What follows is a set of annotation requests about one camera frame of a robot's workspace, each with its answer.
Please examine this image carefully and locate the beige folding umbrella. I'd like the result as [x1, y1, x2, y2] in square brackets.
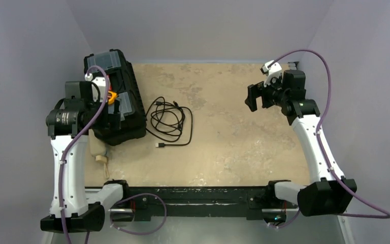
[103, 156, 110, 179]

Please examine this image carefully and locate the beige umbrella case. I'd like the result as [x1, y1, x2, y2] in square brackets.
[88, 129, 108, 164]

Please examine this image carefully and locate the black plastic toolbox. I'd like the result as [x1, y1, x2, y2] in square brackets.
[83, 49, 146, 146]

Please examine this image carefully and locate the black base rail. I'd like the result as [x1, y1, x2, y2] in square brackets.
[109, 186, 298, 223]

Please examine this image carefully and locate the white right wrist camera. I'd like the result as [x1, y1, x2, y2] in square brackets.
[260, 60, 282, 87]

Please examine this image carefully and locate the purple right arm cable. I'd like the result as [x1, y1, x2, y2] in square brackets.
[266, 49, 390, 220]

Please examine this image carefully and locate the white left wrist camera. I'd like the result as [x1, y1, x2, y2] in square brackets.
[84, 73, 108, 102]

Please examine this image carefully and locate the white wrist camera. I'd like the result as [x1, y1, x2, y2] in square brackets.
[260, 60, 282, 87]
[84, 73, 108, 102]

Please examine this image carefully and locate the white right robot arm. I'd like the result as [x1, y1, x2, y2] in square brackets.
[244, 70, 357, 217]

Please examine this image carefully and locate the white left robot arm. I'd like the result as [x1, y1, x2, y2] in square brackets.
[40, 81, 128, 234]

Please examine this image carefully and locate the black usb cable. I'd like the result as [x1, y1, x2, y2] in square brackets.
[146, 97, 193, 149]

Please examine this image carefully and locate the yellow tape measure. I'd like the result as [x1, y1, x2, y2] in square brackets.
[107, 90, 118, 105]

